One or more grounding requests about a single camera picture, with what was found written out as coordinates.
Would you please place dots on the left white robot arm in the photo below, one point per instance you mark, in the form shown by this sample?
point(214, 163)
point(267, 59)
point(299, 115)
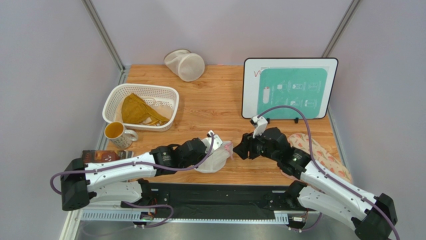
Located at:
point(81, 183)

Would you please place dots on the floral pink cloth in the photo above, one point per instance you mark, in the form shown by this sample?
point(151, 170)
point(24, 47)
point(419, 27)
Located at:
point(329, 161)

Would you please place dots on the aluminium slotted rail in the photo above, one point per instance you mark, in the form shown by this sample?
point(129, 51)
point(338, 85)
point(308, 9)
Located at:
point(222, 209)

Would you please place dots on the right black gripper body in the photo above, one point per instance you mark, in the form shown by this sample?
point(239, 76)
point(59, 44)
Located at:
point(248, 148)

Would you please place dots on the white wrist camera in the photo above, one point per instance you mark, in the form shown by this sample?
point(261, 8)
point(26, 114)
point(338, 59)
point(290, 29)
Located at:
point(215, 139)
point(260, 124)

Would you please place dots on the beige mesh laundry bag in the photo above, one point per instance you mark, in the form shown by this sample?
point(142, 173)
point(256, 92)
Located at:
point(188, 66)

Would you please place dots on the patterned ceramic mug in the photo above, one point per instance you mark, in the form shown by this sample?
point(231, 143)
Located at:
point(119, 135)

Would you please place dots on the mustard yellow cloth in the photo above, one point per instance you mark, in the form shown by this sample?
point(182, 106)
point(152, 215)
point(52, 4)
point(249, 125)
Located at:
point(135, 110)

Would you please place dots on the white plastic basket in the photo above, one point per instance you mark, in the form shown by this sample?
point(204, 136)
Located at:
point(162, 94)

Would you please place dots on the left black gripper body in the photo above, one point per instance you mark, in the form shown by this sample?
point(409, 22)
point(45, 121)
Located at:
point(189, 164)

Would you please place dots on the dark brown book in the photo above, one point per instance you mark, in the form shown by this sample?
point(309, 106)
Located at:
point(105, 156)

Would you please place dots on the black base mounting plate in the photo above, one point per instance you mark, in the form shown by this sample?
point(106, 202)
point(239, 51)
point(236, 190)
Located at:
point(155, 193)

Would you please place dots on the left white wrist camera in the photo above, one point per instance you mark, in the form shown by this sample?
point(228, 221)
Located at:
point(215, 139)

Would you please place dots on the whiteboard with teal sheet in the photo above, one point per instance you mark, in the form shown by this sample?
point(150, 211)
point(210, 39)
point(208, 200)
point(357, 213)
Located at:
point(295, 84)

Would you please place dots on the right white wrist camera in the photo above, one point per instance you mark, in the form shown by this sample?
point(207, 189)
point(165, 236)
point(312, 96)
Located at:
point(260, 124)

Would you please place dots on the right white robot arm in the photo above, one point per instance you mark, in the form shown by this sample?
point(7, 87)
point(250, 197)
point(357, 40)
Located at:
point(370, 216)

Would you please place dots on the white mesh laundry bag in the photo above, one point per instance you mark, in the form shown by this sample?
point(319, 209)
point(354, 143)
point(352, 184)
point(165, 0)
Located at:
point(217, 159)

